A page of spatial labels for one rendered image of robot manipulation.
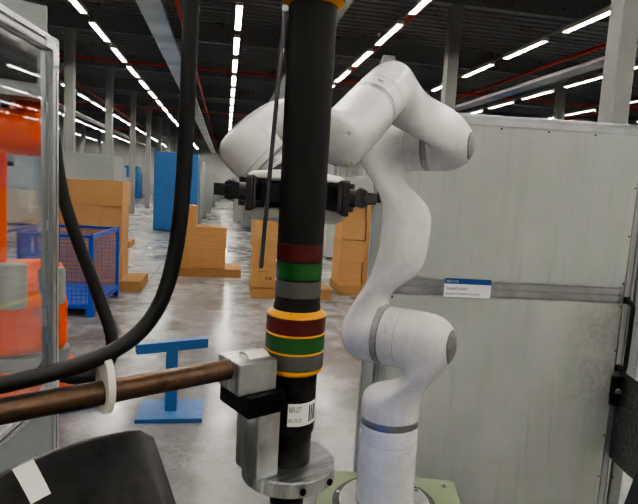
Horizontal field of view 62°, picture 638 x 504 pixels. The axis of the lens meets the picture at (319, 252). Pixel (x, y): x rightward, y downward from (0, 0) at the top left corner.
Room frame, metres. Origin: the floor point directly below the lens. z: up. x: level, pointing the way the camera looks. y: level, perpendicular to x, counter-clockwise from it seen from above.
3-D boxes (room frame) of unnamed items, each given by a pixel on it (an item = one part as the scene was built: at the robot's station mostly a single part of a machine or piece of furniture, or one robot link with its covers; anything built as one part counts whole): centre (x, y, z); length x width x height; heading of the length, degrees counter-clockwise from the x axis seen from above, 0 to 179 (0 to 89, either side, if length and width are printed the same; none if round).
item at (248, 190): (0.50, 0.08, 1.66); 0.07 x 0.03 x 0.03; 4
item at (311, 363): (0.38, 0.01, 1.54); 0.04 x 0.04 x 0.01
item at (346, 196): (0.51, -0.03, 1.65); 0.07 x 0.03 x 0.03; 4
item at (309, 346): (0.38, 0.01, 1.55); 0.04 x 0.04 x 0.01
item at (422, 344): (1.05, -0.19, 1.31); 0.19 x 0.12 x 0.24; 60
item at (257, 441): (0.38, 0.02, 1.50); 0.09 x 0.07 x 0.10; 129
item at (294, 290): (0.38, 0.01, 1.59); 0.03 x 0.03 x 0.01
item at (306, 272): (0.38, 0.01, 1.60); 0.03 x 0.03 x 0.01
